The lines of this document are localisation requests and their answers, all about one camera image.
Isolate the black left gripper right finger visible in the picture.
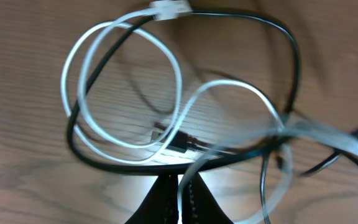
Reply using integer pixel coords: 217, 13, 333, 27
181, 173, 233, 224

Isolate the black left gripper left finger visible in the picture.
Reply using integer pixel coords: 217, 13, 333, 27
126, 175, 179, 224

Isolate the black USB cable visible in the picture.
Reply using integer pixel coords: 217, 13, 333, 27
66, 11, 358, 224

